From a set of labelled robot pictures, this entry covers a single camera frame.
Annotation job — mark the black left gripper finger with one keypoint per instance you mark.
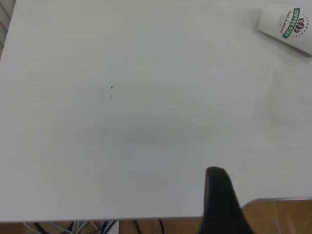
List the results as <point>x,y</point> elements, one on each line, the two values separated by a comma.
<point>219,202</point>

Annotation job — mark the white paper coffee cup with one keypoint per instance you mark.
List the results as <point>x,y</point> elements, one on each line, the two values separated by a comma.
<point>278,24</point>

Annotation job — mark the grey slatted fixture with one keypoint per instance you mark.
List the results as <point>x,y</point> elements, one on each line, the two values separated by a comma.
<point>4,22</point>

